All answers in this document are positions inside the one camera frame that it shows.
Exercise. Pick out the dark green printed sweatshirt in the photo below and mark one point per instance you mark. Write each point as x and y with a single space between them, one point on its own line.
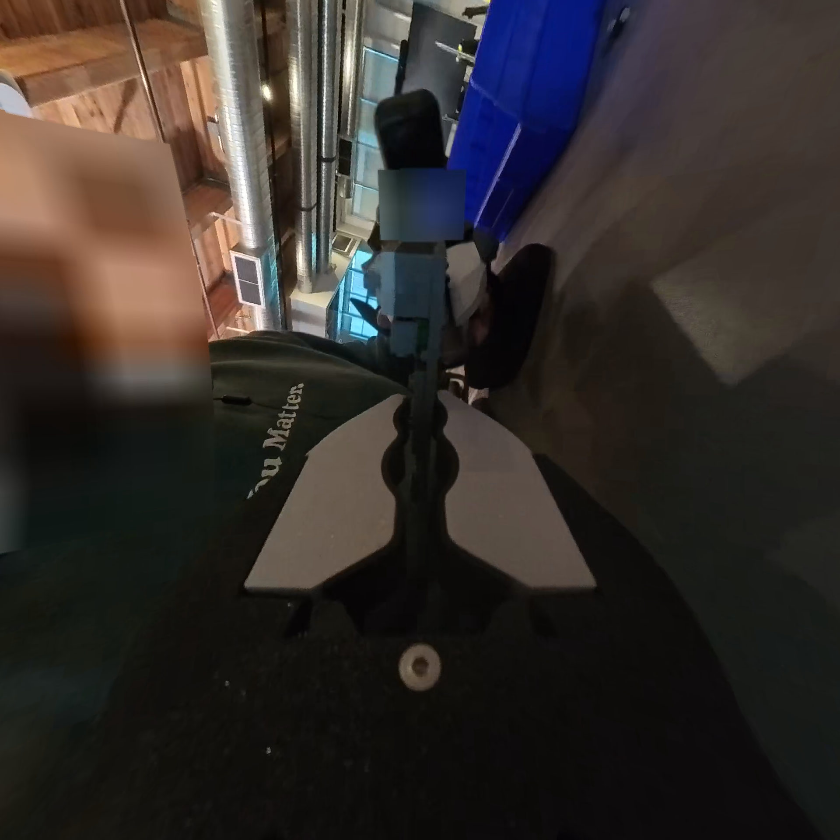
275 367

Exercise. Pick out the person's left hand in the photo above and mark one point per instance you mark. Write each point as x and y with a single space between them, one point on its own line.
484 318

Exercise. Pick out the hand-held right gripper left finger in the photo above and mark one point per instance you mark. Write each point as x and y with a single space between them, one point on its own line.
341 499

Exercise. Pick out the wide silver ventilation duct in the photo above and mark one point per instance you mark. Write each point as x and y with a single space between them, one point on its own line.
243 144

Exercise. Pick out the large paned window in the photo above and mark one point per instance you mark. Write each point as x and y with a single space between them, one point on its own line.
367 98

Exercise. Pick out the white wall vent grille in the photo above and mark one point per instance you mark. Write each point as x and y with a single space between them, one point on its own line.
248 279

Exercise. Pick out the thin silver ventilation duct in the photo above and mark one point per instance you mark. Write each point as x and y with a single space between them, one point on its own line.
303 151
328 131

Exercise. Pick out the black monitor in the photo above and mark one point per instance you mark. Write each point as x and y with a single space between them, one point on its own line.
439 52

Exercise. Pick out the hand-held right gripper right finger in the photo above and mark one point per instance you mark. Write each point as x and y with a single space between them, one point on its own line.
505 505

